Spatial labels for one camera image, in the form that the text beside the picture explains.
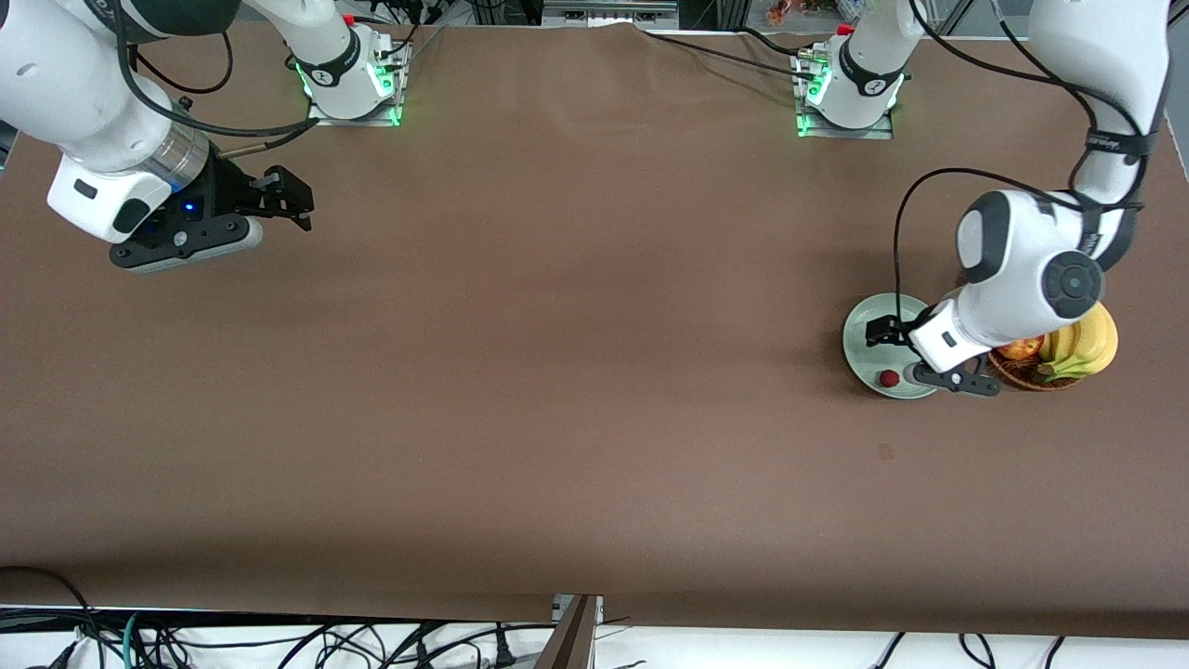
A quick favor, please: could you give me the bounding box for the pale green round plate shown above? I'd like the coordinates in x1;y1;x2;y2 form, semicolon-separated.
843;293;948;400

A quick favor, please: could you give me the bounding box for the brown wicker basket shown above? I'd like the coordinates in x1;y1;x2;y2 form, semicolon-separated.
985;348;1090;392

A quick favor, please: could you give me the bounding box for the yellow banana bunch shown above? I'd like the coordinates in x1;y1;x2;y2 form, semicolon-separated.
1039;299;1119;383

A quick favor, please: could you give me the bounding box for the large table cover sheet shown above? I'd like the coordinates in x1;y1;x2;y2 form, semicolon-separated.
0;17;1189;642

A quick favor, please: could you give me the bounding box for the colourful toy pile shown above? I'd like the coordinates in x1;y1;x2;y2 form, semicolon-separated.
766;0;869;24

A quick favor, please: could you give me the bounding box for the grey metal box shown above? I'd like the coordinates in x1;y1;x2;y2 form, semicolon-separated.
542;0;680;29

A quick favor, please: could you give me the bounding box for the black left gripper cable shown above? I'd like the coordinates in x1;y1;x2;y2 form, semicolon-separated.
866;0;1162;347

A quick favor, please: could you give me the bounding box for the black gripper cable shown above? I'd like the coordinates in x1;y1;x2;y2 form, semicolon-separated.
111;0;319;154
866;0;1162;347

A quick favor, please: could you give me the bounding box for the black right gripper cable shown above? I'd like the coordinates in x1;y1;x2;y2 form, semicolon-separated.
111;0;319;154

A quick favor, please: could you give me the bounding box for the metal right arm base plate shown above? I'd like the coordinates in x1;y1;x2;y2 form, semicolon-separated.
305;42;410;128

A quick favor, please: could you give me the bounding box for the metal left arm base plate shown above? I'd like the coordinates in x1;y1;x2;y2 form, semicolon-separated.
794;46;897;140

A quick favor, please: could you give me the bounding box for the black table power cable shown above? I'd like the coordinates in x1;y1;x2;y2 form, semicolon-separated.
634;23;823;83

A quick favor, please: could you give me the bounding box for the thick black floor cable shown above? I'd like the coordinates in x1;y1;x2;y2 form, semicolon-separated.
0;565;103;669

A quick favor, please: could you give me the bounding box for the wooden post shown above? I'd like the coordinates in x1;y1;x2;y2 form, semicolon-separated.
534;595;600;669

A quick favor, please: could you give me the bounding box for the teal floor cable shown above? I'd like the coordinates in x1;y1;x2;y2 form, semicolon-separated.
121;610;148;669

